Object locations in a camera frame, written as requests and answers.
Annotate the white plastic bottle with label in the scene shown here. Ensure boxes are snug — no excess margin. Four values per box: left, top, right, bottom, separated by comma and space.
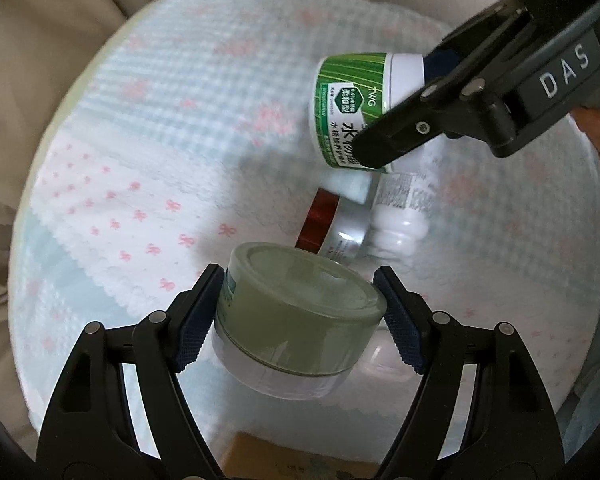
362, 170, 434, 267

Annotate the checked blanket with pink bows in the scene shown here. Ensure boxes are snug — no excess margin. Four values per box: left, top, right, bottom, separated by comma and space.
9, 0, 600, 463

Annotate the white jar with green striped label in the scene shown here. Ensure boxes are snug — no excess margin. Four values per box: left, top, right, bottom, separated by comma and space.
307, 52, 427, 174

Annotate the jar with olive green lid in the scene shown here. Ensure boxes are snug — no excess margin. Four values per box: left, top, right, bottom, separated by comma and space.
211, 241, 387, 402

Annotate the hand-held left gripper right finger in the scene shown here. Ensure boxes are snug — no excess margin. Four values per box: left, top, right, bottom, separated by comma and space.
373, 265, 566, 480

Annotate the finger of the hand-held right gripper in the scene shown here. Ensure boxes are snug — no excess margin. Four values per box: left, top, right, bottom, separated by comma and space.
424, 0, 532, 82
354, 24, 562, 173

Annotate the light blue cloth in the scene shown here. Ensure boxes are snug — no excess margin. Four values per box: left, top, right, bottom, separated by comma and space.
554, 350, 600, 463

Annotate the brown cardboard box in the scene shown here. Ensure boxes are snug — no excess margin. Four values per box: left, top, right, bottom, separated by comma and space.
220, 432, 387, 480

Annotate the silver jar with red lid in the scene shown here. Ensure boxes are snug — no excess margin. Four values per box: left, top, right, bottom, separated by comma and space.
294, 187, 377, 264

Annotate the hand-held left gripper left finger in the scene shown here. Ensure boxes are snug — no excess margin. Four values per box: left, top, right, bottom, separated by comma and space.
35, 263, 226, 480

